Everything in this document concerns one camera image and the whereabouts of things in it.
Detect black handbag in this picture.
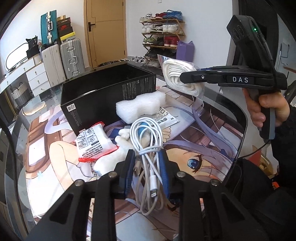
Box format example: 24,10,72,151
26,36,39,59

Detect person's right hand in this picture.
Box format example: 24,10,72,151
242,88,290,128

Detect white foam piece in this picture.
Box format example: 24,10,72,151
115,91,166,124

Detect silver suitcase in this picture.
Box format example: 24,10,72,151
60,38,85,79

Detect wooden shoe rack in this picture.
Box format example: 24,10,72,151
137,9,185,68

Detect anime printed desk mat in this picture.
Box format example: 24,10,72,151
24,85,246,241

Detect purple paper bag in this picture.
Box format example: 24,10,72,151
176,41,195,62

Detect woven laundry basket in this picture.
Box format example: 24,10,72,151
11,82,32,108

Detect red white sachet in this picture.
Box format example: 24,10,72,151
75,121,118,163

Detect black cardboard box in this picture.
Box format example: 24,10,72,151
61,61,156,135

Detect white suitcase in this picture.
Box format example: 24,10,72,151
42,44,66,86

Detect white rope coil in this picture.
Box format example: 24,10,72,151
157,55,206,98

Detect white plush toy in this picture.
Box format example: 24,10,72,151
93,128,138,176

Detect wooden door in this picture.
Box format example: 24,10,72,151
84,0,127,68

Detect teal suitcase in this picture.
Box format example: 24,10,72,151
41,10,58,46

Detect oval black-framed mirror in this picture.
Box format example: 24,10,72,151
5,43,29,71

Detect white printed packet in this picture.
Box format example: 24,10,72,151
152,107,178,130

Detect stacked shoe boxes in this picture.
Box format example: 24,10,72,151
57,15,76,43

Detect white drawer desk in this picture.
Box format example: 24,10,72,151
1,56,52,96

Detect white USB cable bundle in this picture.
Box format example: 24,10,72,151
129,116,165,217

